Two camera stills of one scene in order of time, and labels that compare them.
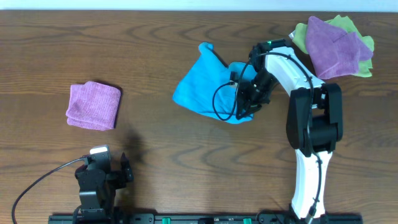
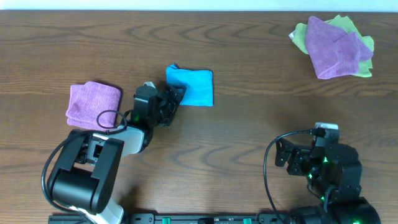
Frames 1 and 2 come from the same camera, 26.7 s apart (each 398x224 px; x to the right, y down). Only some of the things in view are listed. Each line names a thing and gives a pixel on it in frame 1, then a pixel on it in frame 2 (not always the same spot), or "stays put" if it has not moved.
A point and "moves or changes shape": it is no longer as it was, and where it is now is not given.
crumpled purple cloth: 333,53 stays put
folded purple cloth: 93,105 stays put
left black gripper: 114,177 → 169,103
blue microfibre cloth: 209,87 moves or changes shape
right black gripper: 249,106 → 300,154
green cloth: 343,23 stays put
